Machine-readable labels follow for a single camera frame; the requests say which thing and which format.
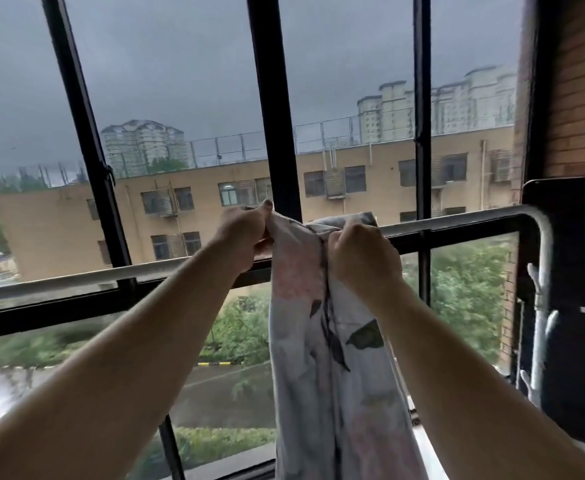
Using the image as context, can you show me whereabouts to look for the person's left hand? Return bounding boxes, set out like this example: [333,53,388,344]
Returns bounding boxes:
[211,199,275,273]

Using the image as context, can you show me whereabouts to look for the person's right hand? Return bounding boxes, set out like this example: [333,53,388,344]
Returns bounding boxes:
[325,218,404,302]

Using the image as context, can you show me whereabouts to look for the white floral leaf-print cloth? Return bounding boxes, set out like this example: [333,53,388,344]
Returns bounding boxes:
[264,212,429,480]

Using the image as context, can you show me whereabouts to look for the person's right forearm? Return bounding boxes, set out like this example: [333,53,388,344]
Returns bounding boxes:
[367,279,585,480]

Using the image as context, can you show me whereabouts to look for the person's left forearm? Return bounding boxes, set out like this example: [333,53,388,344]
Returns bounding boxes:
[0,241,254,480]

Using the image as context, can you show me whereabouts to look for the metal rooftop fence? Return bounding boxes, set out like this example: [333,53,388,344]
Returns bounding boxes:
[16,106,517,188]

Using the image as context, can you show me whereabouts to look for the tan low-rise building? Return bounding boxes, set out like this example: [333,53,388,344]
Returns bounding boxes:
[0,125,519,283]

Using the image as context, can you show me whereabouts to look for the green trees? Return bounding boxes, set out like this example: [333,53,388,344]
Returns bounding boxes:
[0,234,512,390]

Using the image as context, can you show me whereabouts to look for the grey high-rise tower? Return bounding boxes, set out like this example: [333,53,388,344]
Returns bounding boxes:
[100,119,191,178]

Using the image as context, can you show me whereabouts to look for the row of pale high-rise towers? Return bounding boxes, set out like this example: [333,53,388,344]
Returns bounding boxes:
[356,66,518,145]

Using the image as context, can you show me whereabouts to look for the white metal drying rack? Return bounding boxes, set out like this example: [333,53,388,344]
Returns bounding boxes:
[0,204,559,411]

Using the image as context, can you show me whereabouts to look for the green hedge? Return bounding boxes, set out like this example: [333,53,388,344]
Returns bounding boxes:
[140,426,278,473]

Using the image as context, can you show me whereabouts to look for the black metal window frame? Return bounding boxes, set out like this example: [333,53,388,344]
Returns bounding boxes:
[0,0,541,480]

